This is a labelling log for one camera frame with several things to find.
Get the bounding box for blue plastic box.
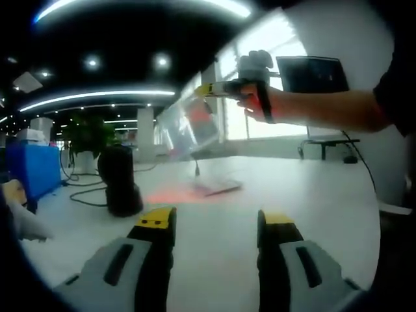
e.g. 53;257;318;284
6;142;62;205

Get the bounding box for black metal desk stand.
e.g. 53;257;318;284
298;138;361;161

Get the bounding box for white box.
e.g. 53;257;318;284
14;128;49;144

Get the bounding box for potted green plant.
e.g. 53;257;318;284
61;113;118;175

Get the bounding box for white table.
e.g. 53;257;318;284
21;155;381;312

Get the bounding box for black power cable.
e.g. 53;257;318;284
133;161;160;173

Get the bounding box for pale yellow bag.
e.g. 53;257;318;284
3;180;27;205

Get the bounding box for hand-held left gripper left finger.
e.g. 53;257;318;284
53;206;178;312

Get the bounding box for person's dark shirt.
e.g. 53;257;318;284
373;32;416;137

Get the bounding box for ceiling air vent panel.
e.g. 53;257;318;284
12;71;43;92

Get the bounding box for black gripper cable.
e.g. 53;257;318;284
341;129;378;196

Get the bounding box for grey cloth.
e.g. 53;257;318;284
12;203;55;243

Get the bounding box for black scanner cable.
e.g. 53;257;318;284
70;187;108;207

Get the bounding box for white paper sheet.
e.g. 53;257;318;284
378;201;414;216

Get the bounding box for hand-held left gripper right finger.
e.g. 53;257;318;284
256;209;363;312

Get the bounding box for clear purple sheet goods packet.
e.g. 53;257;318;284
155;87;225;162

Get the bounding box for clear white sheet goods packet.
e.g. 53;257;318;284
190;178;244;198

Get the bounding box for ceiling spotlights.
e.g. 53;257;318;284
40;51;172;118

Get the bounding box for black barcode scanner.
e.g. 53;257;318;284
97;146;144;218

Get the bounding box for person's right hand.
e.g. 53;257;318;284
236;83;277;125

